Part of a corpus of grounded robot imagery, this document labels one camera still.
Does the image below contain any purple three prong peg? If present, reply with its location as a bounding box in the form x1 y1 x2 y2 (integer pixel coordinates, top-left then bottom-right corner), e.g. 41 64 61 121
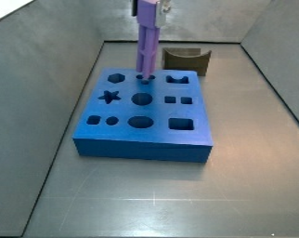
136 0 160 79

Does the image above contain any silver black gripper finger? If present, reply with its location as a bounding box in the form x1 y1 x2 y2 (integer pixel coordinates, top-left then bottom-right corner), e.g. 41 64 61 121
155 0 171 28

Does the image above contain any silver blue gripper finger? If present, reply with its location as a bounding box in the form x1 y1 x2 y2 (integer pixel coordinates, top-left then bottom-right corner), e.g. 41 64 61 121
132 0 139 17

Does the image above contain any black curved stand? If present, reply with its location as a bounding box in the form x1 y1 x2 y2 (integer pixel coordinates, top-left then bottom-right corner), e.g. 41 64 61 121
163 47 212 76

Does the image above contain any blue foam shape board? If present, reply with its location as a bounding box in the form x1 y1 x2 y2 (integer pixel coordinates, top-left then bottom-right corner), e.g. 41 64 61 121
73 68 213 163

